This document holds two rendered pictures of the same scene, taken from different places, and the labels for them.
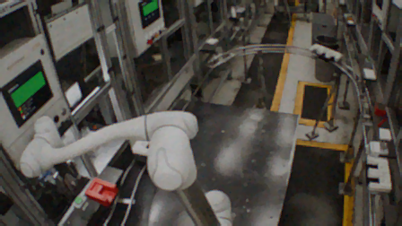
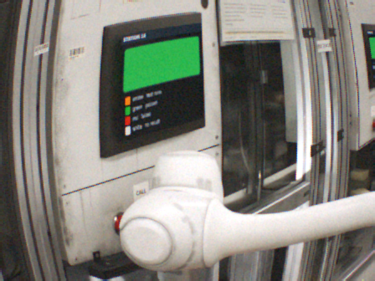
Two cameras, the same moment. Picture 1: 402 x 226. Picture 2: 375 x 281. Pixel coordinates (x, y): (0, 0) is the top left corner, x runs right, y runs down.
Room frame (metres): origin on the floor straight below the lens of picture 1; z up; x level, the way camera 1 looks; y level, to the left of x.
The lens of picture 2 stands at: (-0.50, 0.43, 1.85)
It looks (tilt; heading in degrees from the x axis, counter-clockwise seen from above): 12 degrees down; 10
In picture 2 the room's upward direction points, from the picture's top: 1 degrees counter-clockwise
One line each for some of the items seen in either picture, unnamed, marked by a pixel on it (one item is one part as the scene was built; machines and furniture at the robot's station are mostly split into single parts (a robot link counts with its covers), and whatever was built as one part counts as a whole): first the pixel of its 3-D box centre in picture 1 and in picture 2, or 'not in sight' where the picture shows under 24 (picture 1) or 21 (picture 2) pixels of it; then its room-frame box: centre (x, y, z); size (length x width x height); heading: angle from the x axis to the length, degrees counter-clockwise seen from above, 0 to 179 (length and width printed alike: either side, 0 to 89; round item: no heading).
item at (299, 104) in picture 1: (315, 101); not in sight; (2.82, -1.47, 0.01); 1.00 x 0.55 x 0.01; 155
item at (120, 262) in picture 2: (48, 143); (157, 247); (0.94, 0.73, 1.37); 0.36 x 0.04 x 0.04; 155
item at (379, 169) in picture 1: (376, 169); not in sight; (0.92, -1.03, 0.84); 0.37 x 0.14 x 0.10; 155
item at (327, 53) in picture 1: (326, 54); not in sight; (2.50, -1.38, 0.84); 0.37 x 0.14 x 0.10; 33
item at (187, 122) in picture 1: (172, 127); not in sight; (0.85, 0.11, 1.44); 0.18 x 0.14 x 0.13; 87
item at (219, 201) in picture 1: (215, 209); not in sight; (0.88, -0.01, 0.85); 0.18 x 0.16 x 0.22; 177
